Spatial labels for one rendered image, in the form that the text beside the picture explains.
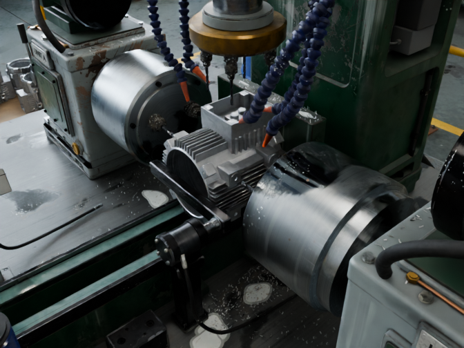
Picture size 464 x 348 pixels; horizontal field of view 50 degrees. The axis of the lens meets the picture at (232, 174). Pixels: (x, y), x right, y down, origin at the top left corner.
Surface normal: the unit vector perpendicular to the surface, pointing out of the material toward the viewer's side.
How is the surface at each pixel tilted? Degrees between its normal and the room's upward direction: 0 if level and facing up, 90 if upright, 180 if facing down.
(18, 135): 0
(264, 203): 54
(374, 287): 90
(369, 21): 90
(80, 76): 90
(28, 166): 0
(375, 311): 90
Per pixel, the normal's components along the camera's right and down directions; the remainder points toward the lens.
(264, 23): 0.68, 0.42
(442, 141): -0.01, -0.81
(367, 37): -0.77, 0.38
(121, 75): -0.42, -0.49
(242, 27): 0.09, 0.58
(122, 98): -0.61, -0.22
